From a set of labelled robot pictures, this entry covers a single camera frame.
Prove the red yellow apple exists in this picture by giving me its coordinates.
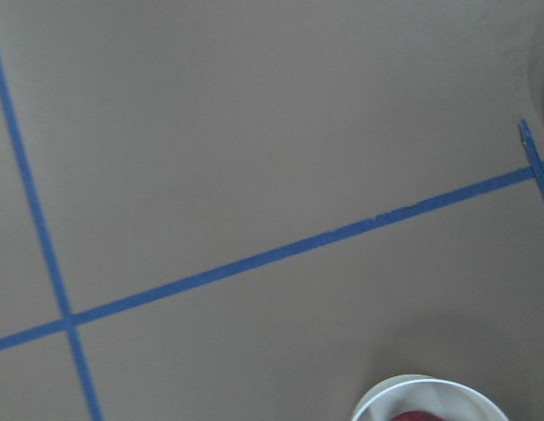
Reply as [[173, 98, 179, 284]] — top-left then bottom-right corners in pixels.
[[390, 410, 442, 421]]

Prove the white bowl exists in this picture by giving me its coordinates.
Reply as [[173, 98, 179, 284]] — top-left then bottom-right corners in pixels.
[[351, 375, 508, 420]]

